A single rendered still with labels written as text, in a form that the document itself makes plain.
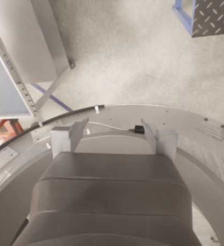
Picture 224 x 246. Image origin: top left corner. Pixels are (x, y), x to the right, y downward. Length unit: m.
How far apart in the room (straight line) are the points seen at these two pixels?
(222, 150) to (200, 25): 0.46
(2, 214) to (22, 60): 0.88
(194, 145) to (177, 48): 0.79
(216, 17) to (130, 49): 0.74
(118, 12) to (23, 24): 0.58
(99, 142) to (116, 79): 0.78
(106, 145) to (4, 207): 0.46
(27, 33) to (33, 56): 0.13
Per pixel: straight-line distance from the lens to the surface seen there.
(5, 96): 0.99
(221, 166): 0.73
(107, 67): 1.43
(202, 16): 0.72
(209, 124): 0.83
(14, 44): 1.28
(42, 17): 1.32
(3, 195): 0.79
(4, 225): 0.85
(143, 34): 1.33
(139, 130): 0.79
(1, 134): 2.05
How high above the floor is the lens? 1.29
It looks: 48 degrees down
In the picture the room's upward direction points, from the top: 167 degrees counter-clockwise
